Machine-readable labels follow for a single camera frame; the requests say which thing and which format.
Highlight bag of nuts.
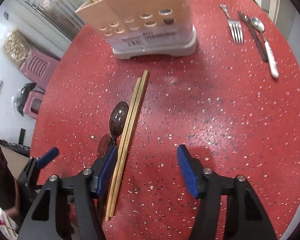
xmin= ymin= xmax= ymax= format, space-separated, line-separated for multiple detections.
xmin=3 ymin=30 xmax=31 ymax=68

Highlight glass sliding door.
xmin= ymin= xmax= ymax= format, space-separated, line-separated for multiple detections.
xmin=22 ymin=0 xmax=88 ymax=41

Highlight white handled spoon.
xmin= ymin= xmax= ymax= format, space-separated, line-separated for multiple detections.
xmin=250 ymin=17 xmax=279 ymax=79

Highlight beige cutlery holder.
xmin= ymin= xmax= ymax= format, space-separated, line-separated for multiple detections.
xmin=76 ymin=0 xmax=197 ymax=60

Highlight dark handled small spoon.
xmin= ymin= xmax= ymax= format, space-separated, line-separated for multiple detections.
xmin=237 ymin=11 xmax=268 ymax=62

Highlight dark brown spoon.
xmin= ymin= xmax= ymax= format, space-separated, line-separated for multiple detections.
xmin=97 ymin=101 xmax=129 ymax=158

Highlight small ornate silver fork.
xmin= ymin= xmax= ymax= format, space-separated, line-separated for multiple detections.
xmin=219 ymin=4 xmax=243 ymax=44

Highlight pink plastic stool stack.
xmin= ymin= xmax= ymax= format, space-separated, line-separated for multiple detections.
xmin=19 ymin=49 xmax=59 ymax=120

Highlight bamboo chopstick left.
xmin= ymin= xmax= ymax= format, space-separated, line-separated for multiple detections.
xmin=105 ymin=77 xmax=141 ymax=222

